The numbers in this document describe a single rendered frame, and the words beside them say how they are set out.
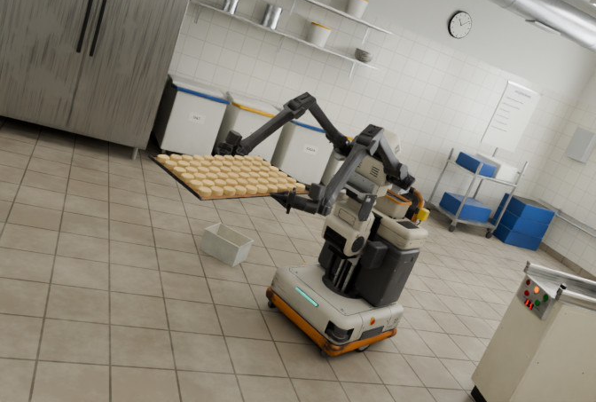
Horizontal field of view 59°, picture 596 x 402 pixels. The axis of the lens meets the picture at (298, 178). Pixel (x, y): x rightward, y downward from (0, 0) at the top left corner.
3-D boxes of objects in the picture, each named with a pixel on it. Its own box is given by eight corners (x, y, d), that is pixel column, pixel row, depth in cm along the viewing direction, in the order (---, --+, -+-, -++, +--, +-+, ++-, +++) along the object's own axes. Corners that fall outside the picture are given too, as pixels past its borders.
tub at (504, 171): (487, 170, 718) (493, 157, 713) (512, 183, 683) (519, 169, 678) (470, 166, 699) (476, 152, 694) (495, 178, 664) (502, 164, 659)
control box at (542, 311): (520, 296, 300) (531, 276, 296) (545, 320, 277) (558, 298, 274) (514, 295, 299) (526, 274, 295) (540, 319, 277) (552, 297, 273)
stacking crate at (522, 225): (522, 225, 760) (529, 213, 755) (542, 238, 725) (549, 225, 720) (492, 217, 735) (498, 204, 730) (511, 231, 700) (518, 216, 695)
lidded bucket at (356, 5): (356, 19, 597) (364, 0, 592) (365, 21, 576) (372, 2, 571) (338, 11, 587) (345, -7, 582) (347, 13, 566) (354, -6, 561)
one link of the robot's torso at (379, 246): (342, 251, 328) (356, 216, 322) (376, 275, 310) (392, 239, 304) (314, 254, 308) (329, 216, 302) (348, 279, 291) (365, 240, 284)
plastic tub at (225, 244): (197, 248, 372) (204, 228, 368) (213, 240, 393) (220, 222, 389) (232, 267, 363) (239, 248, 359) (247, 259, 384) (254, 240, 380)
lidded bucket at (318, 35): (320, 46, 596) (327, 27, 590) (328, 50, 575) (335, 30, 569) (301, 39, 586) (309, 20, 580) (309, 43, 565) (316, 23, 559)
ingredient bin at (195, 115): (155, 161, 515) (177, 86, 496) (147, 140, 570) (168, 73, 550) (207, 172, 540) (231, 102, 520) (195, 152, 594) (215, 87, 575)
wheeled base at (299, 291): (328, 286, 382) (340, 256, 375) (396, 339, 342) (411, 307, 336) (260, 297, 332) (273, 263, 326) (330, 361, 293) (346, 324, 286)
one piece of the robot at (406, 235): (332, 273, 370) (377, 166, 348) (391, 319, 336) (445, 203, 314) (300, 279, 345) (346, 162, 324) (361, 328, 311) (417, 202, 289)
